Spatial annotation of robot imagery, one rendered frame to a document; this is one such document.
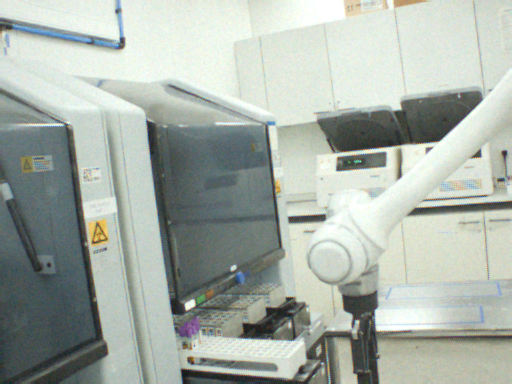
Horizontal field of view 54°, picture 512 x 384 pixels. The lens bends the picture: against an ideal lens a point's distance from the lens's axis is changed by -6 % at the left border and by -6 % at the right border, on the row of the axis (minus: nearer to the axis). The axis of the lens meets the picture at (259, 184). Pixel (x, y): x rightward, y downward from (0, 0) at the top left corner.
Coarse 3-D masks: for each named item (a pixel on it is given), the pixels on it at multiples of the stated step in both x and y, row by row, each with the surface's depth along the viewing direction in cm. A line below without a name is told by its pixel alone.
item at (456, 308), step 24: (384, 288) 172; (408, 288) 168; (432, 288) 163; (456, 288) 160; (480, 288) 156; (504, 288) 152; (384, 312) 147; (408, 312) 144; (432, 312) 141; (456, 312) 138; (480, 312) 135; (504, 312) 132; (336, 336) 137; (384, 336) 133; (408, 336) 131; (336, 360) 138
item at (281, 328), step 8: (272, 320) 152; (280, 320) 153; (288, 320) 156; (264, 328) 147; (272, 328) 147; (280, 328) 150; (288, 328) 154; (272, 336) 145; (280, 336) 149; (288, 336) 154
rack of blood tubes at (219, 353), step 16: (192, 352) 122; (208, 352) 120; (224, 352) 120; (240, 352) 118; (256, 352) 117; (272, 352) 116; (288, 352) 115; (304, 352) 119; (192, 368) 122; (208, 368) 120; (224, 368) 118; (240, 368) 122; (256, 368) 121; (272, 368) 120; (288, 368) 111
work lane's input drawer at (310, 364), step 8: (312, 360) 120; (320, 360) 119; (304, 368) 116; (312, 368) 115; (320, 368) 117; (184, 376) 122; (192, 376) 121; (200, 376) 121; (208, 376) 120; (216, 376) 119; (224, 376) 118; (232, 376) 117; (240, 376) 116; (248, 376) 115; (256, 376) 114; (296, 376) 112; (304, 376) 111; (312, 376) 114; (320, 376) 117
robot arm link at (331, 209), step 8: (336, 192) 106; (344, 192) 104; (352, 192) 103; (360, 192) 104; (336, 200) 104; (344, 200) 103; (352, 200) 102; (360, 200) 103; (368, 200) 104; (328, 208) 105; (336, 208) 103; (328, 216) 105
